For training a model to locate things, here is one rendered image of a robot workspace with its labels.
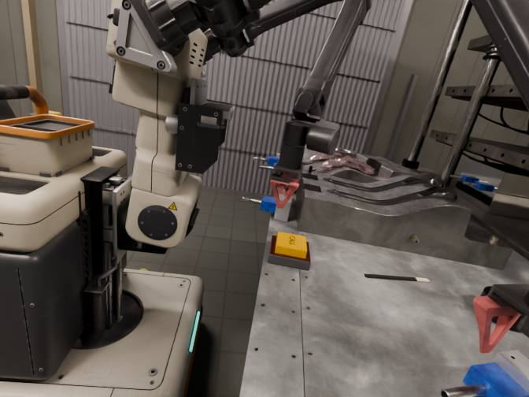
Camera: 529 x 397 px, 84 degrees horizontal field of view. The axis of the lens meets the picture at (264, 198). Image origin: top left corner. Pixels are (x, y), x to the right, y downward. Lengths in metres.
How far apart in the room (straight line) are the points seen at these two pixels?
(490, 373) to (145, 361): 0.88
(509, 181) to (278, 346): 1.25
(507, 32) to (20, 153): 0.96
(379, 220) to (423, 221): 0.10
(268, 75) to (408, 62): 1.41
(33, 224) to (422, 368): 0.75
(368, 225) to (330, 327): 0.33
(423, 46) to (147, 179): 3.18
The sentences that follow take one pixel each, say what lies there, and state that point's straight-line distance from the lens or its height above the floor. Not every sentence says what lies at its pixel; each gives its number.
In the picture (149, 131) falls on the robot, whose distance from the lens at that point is 0.82.
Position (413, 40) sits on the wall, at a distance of 3.56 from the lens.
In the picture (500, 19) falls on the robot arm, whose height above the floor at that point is 1.24.
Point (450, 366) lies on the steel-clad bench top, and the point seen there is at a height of 0.80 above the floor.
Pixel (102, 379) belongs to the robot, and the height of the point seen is 0.28.
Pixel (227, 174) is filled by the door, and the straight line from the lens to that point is 3.24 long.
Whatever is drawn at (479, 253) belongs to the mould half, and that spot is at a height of 0.83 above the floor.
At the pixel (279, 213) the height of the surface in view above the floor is 0.82.
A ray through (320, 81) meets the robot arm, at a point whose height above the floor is 1.14.
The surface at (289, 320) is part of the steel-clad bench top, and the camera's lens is 0.47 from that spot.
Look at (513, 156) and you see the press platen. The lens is 1.50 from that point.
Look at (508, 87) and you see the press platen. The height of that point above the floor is 1.28.
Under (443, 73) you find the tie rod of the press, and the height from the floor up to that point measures 1.35.
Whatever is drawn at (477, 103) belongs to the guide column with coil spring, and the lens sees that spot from 1.75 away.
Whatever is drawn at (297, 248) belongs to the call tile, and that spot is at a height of 0.84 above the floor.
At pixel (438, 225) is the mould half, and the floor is 0.88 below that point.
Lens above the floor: 1.11
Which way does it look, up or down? 20 degrees down
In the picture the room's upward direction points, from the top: 10 degrees clockwise
